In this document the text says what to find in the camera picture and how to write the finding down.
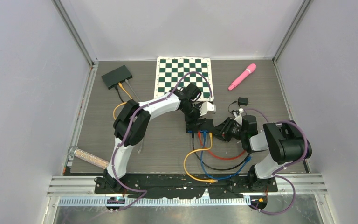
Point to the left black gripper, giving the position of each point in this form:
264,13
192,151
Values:
194,118

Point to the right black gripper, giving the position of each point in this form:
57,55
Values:
223,130

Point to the ribbed black network switch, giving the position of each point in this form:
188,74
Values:
199,125

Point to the black power adapter with cord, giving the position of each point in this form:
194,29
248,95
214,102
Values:
239,102

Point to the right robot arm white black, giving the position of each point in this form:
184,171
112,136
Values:
285,142

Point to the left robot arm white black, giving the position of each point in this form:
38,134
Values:
131,124

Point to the green white chessboard mat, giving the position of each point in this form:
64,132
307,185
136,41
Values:
169,70

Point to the pink cylindrical device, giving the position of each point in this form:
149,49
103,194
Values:
249,70

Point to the glitter filled clear tube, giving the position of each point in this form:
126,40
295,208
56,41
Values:
88,157

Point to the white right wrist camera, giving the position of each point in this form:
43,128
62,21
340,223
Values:
238,117

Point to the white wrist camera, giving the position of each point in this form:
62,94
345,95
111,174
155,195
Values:
238,117
206,108

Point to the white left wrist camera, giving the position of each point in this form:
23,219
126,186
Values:
206,108

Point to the flat black network switch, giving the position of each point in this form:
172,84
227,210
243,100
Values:
114,77

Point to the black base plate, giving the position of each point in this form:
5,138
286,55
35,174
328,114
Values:
181,186

